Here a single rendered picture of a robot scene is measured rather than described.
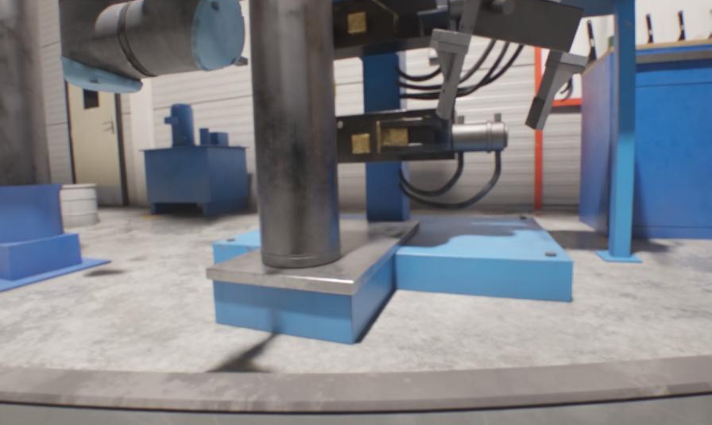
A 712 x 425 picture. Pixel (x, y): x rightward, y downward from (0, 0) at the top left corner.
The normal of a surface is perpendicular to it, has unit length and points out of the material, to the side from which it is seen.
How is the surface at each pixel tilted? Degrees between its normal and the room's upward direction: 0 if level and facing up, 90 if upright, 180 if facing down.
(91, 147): 90
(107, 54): 124
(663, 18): 90
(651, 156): 90
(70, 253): 90
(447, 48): 114
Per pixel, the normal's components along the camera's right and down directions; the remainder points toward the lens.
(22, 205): 0.69, 0.05
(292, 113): 0.15, 0.10
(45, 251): 0.94, 0.00
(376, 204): -0.33, 0.11
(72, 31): -0.12, 0.10
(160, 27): -0.16, 0.37
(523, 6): 0.10, 0.49
